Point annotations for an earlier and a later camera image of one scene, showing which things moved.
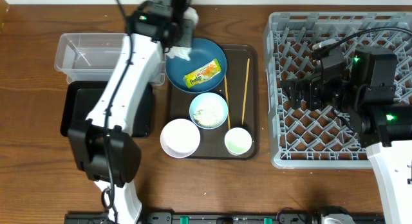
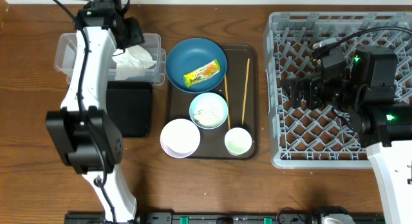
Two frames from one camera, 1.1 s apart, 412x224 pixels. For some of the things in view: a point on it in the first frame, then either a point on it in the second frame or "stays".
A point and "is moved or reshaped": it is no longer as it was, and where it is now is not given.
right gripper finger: [297, 89] stays
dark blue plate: [203, 51] stays
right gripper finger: [301, 91] stays
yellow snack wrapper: [212, 69] stays
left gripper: [185, 38] -> [137, 36]
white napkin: [190, 13] is moved or reshaped
